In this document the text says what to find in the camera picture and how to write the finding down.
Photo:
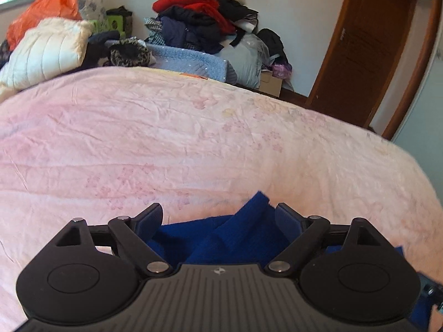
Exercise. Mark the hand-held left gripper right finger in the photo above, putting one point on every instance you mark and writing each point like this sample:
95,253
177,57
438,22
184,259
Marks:
285,222

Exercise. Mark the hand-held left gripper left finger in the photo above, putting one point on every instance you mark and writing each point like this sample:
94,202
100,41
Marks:
152,218

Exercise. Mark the blue beaded sweater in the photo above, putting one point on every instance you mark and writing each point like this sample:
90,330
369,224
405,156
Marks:
225,238

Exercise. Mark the pile of clothes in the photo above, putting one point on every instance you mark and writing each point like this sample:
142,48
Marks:
200,10

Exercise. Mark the pink floral bedspread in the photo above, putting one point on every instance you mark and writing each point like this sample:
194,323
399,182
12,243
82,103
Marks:
190,128

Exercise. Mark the cardboard box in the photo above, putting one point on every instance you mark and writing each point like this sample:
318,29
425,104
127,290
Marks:
270,84

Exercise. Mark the purple plastic bag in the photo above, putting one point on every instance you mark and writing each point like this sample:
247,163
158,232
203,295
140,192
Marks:
282,71

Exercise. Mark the light blue fleece blanket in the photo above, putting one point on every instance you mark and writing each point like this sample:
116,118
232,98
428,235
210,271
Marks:
187,60

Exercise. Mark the leopard print cloth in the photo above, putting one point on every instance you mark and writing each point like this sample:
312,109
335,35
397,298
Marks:
129,53

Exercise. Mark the navy cloth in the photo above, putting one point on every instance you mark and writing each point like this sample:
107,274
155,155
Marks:
98,50

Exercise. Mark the frosted glass wardrobe door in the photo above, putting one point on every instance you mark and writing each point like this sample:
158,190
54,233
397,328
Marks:
424,110

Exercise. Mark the white quilted pillow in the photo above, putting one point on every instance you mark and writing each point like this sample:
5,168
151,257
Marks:
45,53

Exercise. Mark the brown wooden door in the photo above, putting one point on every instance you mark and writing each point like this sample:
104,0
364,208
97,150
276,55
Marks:
367,41

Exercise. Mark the green box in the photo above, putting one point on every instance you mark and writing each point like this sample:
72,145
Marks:
117,22

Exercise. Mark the dark patterned cloth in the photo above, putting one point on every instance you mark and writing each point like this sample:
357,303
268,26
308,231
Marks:
4,53

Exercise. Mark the floral pillow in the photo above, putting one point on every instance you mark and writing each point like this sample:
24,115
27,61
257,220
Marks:
91,5

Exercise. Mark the orange plastic bag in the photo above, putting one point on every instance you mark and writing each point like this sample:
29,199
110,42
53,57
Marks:
41,12

